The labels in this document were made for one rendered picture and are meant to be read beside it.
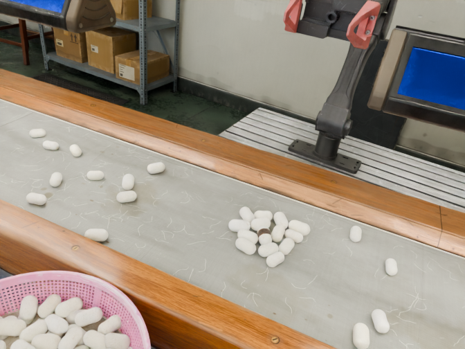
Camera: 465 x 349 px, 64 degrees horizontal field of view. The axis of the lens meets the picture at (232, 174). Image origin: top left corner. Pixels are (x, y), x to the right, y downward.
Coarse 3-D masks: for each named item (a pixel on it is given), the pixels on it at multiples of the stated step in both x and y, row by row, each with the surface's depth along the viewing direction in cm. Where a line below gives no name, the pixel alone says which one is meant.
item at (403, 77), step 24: (408, 48) 34; (432, 48) 33; (456, 48) 33; (384, 72) 34; (408, 72) 34; (432, 72) 33; (456, 72) 33; (384, 96) 34; (408, 96) 34; (432, 96) 33; (456, 96) 33; (432, 120) 34; (456, 120) 33
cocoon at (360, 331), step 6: (360, 324) 48; (354, 330) 48; (360, 330) 48; (366, 330) 48; (354, 336) 48; (360, 336) 47; (366, 336) 47; (354, 342) 47; (360, 342) 47; (366, 342) 47; (360, 348) 47; (366, 348) 47
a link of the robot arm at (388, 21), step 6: (372, 0) 69; (378, 0) 74; (384, 0) 85; (390, 0) 91; (396, 0) 89; (384, 6) 87; (390, 6) 89; (390, 12) 89; (390, 18) 91; (384, 24) 91; (390, 24) 95; (384, 30) 91; (384, 36) 92
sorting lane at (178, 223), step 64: (0, 128) 83; (64, 128) 87; (0, 192) 65; (64, 192) 67; (192, 192) 72; (256, 192) 74; (192, 256) 58; (256, 256) 59; (320, 256) 61; (384, 256) 63; (448, 256) 65; (320, 320) 51; (448, 320) 53
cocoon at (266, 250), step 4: (264, 244) 59; (268, 244) 59; (272, 244) 59; (276, 244) 59; (260, 248) 59; (264, 248) 58; (268, 248) 59; (272, 248) 59; (276, 248) 59; (260, 252) 58; (264, 252) 58; (268, 252) 58; (272, 252) 59; (264, 256) 59
